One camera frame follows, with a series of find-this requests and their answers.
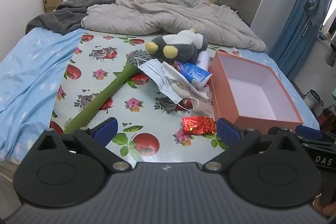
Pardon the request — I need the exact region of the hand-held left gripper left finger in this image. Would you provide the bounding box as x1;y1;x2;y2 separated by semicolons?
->
37;117;132;172

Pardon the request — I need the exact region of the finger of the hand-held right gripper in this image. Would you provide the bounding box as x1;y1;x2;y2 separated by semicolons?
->
294;125;336;147

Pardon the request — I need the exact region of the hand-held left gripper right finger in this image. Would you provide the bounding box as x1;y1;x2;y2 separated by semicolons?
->
202;118;302;172

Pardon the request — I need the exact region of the orange cardboard box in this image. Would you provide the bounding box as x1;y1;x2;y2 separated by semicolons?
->
209;51;304;130

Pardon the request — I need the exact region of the red foil packet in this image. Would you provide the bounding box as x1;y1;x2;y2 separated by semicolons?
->
182;116;216;136

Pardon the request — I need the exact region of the white face mask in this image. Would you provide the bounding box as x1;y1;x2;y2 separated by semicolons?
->
163;61;212;112

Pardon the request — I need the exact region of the blue tissue packet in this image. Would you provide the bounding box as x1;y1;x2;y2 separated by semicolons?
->
174;61;213;84

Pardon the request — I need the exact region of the blue face mask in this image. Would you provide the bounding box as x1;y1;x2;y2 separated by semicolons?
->
138;58;184;104

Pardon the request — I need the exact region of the person's right hand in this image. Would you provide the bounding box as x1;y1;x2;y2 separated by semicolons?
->
314;196;336;217

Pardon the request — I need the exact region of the dark red bag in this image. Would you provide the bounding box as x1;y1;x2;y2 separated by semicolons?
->
319;106;336;132

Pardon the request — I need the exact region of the silver flask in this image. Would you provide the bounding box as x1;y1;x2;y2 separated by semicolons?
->
304;90;324;110

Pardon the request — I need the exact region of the green massage brush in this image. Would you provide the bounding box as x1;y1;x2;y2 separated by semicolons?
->
64;49;152;134

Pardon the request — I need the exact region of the fruit print mat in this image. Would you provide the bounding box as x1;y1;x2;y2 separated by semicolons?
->
50;30;242;163

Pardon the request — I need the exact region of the white spray can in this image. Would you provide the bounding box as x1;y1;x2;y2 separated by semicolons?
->
197;52;210;73

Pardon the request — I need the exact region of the perforated waste bin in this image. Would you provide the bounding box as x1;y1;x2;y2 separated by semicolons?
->
325;45;336;67

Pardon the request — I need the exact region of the grey penguin plush toy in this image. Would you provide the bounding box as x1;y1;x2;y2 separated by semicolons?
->
145;28;209;65

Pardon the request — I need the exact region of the blue curtain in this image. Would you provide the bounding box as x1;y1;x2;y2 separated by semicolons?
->
269;0;334;80

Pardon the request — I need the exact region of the light blue bedsheet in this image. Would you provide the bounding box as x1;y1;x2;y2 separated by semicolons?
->
0;0;319;163

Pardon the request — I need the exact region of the window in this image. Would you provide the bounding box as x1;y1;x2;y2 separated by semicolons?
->
322;0;336;44

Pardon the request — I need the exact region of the row of small bottles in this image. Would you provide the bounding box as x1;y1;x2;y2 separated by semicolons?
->
225;3;245;20

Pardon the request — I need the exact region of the dark grey blanket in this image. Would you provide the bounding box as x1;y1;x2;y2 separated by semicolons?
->
25;0;116;35

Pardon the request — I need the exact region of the beige grey duvet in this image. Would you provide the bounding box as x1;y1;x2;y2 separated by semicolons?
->
81;0;268;52

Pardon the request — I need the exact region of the row of hanging clothes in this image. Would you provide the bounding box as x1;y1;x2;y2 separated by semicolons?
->
303;0;336;36

